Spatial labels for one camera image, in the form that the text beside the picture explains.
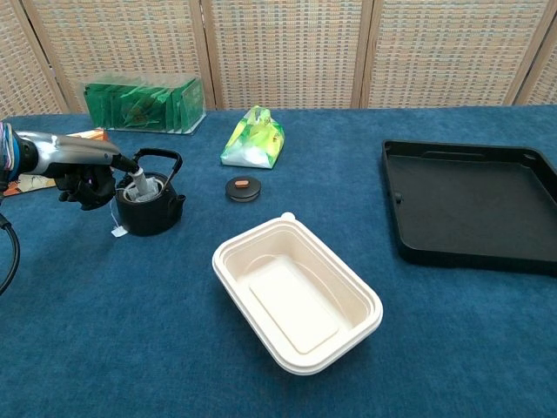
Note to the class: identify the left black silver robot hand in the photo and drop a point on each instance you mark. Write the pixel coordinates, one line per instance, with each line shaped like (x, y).
(74, 154)

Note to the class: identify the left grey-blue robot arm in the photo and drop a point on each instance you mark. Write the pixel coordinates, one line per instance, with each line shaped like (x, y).
(8, 152)

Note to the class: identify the black cast iron teapot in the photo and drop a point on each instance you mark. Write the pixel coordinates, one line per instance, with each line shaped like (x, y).
(152, 222)

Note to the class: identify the black teapot lid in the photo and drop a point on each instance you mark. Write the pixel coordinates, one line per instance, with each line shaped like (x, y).
(243, 191)

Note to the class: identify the green-yellow snack packet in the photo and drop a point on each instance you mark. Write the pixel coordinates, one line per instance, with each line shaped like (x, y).
(254, 143)

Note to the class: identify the orange biscuit box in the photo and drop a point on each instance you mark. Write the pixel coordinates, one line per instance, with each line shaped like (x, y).
(91, 134)

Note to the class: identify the clear box of green packets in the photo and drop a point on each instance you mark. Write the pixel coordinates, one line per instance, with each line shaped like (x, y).
(139, 109)

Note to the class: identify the blue table cloth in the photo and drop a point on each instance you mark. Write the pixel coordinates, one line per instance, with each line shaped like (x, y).
(109, 326)

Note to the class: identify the woven bamboo folding screen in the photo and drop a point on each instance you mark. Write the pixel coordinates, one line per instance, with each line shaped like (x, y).
(287, 48)

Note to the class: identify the white plastic food container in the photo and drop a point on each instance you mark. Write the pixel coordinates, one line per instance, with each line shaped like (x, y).
(296, 305)

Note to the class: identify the black square plastic tray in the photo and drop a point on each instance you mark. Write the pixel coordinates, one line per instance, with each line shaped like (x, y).
(470, 204)

